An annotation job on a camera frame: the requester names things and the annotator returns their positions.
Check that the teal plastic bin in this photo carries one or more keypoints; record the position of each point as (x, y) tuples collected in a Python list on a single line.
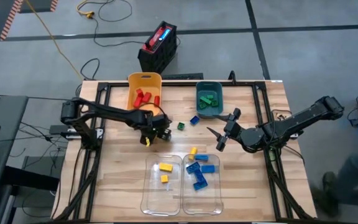
[(208, 113)]

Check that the yellow rectangular block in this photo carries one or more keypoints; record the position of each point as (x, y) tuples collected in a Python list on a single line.
[(165, 167)]

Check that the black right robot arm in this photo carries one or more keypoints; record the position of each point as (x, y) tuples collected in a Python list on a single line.
[(291, 126)]

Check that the black aluminium frame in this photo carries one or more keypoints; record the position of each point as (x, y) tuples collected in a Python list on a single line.
[(179, 84)]

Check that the yellow plastic bin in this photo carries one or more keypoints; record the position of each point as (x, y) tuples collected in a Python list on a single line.
[(132, 84)]

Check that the red battery unit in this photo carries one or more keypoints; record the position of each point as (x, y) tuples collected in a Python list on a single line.
[(154, 42)]

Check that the dark desk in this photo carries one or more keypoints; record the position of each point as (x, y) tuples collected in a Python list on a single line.
[(8, 124)]

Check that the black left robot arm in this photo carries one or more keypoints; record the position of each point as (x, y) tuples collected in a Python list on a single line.
[(113, 113)]

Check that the metal mounting plate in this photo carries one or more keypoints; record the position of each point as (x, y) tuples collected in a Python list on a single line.
[(99, 133)]

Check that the black clamp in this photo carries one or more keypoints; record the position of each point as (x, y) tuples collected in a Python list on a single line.
[(232, 77)]

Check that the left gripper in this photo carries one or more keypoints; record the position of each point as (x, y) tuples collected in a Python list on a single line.
[(155, 126)]

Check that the yellow tape tag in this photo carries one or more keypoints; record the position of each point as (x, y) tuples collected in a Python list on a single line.
[(148, 142)]

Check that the clear plastic bin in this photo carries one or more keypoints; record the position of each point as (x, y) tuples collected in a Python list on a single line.
[(202, 203), (162, 202)]

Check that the blue hollow block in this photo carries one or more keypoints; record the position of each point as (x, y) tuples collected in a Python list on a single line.
[(194, 120)]

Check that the black and red toolbox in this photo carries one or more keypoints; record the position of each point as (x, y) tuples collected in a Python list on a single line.
[(163, 59)]

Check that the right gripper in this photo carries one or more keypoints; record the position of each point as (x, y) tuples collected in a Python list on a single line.
[(235, 130)]

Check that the person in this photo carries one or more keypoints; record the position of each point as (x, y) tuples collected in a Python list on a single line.
[(357, 168)]

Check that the long green block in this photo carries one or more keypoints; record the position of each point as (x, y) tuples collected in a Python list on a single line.
[(205, 100)]

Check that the small screws pile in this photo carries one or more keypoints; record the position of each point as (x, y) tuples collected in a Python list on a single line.
[(281, 116)]

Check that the blue stud block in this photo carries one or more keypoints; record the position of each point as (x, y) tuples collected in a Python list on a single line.
[(208, 169), (200, 185), (192, 167), (199, 176), (201, 157)]

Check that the black power brick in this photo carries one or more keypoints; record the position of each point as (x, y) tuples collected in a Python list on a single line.
[(57, 129)]

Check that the red rectangular block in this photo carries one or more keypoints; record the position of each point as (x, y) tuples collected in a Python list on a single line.
[(146, 97), (138, 102), (157, 100), (139, 92)]

